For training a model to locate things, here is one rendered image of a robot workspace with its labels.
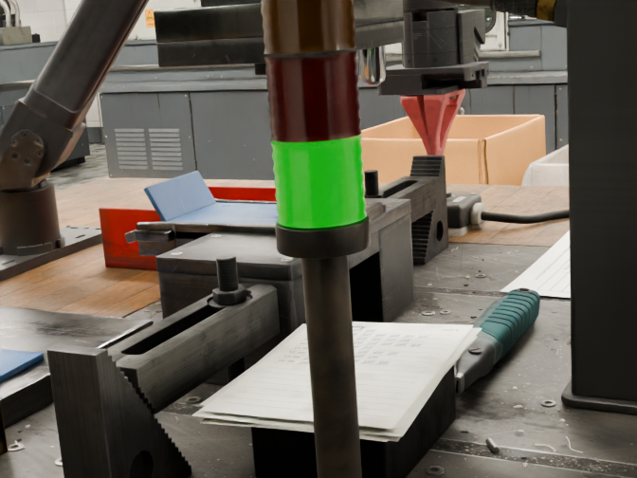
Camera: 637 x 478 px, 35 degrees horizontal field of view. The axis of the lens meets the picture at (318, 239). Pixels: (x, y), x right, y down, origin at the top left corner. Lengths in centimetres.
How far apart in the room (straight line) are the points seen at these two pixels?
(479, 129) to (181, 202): 280
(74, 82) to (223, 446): 54
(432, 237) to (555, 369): 30
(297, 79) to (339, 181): 4
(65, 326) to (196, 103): 560
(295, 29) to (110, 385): 19
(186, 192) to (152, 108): 577
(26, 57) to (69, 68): 680
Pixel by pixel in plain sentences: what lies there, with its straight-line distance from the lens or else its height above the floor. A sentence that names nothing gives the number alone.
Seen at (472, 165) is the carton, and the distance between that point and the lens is 298.
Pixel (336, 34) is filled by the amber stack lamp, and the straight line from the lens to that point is 41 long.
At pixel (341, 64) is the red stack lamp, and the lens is 41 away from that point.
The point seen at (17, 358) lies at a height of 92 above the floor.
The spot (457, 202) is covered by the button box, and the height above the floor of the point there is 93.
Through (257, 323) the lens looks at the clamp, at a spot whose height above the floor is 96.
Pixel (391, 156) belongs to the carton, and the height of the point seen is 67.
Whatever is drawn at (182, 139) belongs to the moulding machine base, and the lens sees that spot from 645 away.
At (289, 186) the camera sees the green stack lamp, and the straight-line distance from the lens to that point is 41.
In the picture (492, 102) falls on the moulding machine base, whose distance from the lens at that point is 543.
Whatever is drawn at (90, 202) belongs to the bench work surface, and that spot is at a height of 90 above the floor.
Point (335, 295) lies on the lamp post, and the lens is 43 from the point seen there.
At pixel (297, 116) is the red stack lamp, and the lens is 41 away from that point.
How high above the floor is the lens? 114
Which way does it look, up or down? 13 degrees down
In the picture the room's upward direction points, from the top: 4 degrees counter-clockwise
